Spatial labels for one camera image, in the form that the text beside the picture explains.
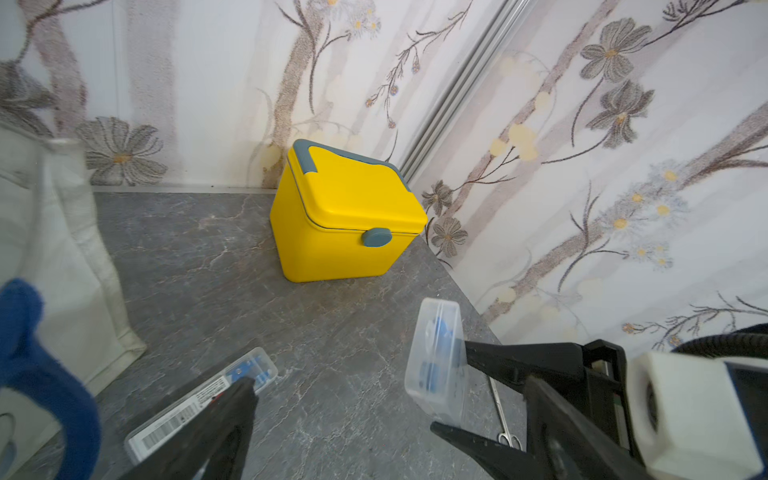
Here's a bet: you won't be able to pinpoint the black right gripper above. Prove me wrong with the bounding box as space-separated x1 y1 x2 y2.
430 340 639 480

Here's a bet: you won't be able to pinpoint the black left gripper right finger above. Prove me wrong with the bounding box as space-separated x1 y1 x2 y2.
524 377 650 480

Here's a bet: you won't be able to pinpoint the white canvas tote bag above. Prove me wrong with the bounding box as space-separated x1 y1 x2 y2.
0 119 148 480

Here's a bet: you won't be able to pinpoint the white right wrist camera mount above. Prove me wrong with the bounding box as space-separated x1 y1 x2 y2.
626 352 767 479

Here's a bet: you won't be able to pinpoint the small metal scissors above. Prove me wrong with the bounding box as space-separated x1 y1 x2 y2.
488 376 522 450

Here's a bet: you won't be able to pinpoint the red label clear case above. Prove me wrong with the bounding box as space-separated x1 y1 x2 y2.
124 347 278 465

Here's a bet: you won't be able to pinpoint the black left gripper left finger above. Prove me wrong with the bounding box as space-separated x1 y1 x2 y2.
123 377 258 480

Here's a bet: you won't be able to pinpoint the small blue clear case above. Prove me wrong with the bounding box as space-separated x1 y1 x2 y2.
404 298 468 427

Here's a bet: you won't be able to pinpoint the yellow storage box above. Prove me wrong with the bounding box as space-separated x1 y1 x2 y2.
270 139 428 283

